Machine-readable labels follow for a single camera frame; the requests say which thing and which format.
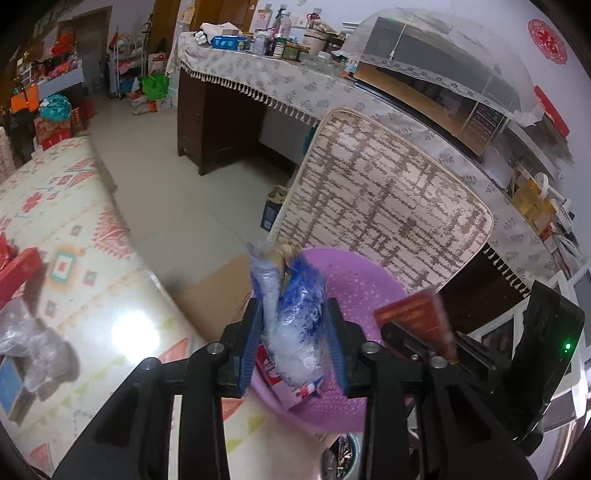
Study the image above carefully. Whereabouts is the sideboard with floral cloth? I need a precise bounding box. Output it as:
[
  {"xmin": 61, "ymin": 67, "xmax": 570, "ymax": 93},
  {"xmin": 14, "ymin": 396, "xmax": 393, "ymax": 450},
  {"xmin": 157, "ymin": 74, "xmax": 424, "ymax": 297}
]
[{"xmin": 165, "ymin": 32, "xmax": 560, "ymax": 287}]

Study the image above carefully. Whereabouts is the red wrapper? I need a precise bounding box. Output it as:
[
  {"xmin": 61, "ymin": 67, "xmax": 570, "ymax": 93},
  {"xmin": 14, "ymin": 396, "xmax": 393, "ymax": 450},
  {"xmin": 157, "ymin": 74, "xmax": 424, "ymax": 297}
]
[{"xmin": 0, "ymin": 232, "xmax": 17, "ymax": 270}]

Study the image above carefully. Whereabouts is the blue white plastic bag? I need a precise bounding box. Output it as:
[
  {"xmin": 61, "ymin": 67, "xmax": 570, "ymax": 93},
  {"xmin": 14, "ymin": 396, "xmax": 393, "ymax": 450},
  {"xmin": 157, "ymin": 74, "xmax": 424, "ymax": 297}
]
[{"xmin": 247, "ymin": 243, "xmax": 328, "ymax": 386}]

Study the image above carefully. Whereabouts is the clear plastic bottle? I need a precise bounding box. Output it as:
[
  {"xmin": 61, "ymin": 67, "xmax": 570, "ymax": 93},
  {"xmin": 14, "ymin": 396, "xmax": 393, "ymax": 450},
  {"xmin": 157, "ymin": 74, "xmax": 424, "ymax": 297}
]
[{"xmin": 1, "ymin": 297, "xmax": 80, "ymax": 401}]

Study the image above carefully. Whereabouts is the blue box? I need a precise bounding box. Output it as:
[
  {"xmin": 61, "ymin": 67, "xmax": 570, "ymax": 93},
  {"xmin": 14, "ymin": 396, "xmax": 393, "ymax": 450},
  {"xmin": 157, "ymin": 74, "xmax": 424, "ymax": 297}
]
[{"xmin": 0, "ymin": 356, "xmax": 35, "ymax": 425}]

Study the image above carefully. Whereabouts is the purple trash basket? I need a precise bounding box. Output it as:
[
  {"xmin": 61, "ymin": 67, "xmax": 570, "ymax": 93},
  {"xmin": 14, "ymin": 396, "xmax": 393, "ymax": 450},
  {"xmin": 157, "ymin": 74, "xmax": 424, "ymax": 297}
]
[{"xmin": 250, "ymin": 248, "xmax": 407, "ymax": 434}]

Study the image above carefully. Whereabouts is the dark red small box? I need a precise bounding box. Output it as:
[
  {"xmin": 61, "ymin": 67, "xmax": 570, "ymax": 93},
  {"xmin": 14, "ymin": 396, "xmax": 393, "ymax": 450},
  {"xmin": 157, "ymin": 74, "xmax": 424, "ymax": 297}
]
[{"xmin": 374, "ymin": 288, "xmax": 458, "ymax": 362}]

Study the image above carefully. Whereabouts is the mesh food cover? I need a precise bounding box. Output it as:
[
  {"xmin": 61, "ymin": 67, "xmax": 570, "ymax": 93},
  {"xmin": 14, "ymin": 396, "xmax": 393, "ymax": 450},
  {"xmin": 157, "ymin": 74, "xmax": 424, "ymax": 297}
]
[{"xmin": 342, "ymin": 7, "xmax": 544, "ymax": 127}]

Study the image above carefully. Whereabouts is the cardboard box under basket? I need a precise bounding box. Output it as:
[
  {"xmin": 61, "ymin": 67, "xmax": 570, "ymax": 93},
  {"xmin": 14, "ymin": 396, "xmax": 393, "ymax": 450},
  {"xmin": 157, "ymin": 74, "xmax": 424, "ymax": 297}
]
[{"xmin": 172, "ymin": 254, "xmax": 252, "ymax": 341}]

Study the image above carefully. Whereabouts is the green bag on floor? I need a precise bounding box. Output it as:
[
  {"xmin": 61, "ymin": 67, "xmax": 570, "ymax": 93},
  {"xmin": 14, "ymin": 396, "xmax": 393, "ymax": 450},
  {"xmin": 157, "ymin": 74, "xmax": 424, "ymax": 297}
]
[{"xmin": 141, "ymin": 72, "xmax": 169, "ymax": 101}]

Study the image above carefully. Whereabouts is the red white KFC box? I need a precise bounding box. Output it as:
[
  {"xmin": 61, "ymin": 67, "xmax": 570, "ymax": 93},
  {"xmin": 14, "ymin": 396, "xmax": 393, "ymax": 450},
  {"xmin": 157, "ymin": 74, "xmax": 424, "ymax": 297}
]
[{"xmin": 256, "ymin": 344, "xmax": 324, "ymax": 410}]

